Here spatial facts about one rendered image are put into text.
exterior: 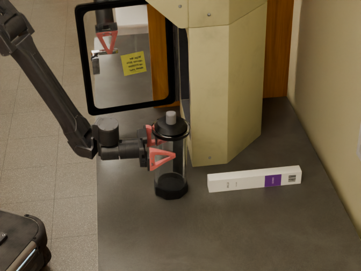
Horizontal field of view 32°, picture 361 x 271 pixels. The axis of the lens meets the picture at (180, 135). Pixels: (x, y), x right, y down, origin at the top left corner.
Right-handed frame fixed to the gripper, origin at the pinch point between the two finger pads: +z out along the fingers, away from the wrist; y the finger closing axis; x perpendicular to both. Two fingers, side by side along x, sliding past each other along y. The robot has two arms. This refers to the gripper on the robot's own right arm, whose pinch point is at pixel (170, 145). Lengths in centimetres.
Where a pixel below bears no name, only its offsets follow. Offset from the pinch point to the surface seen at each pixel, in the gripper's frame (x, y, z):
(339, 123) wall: -2, 3, 50
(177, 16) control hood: -34.5, 10.6, 3.1
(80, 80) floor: 114, 245, -36
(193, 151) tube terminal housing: 9.9, 10.2, 8.3
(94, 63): -8.5, 36.2, -20.3
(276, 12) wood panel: -18, 47, 41
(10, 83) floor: 116, 249, -84
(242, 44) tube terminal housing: -23.2, 15.1, 22.3
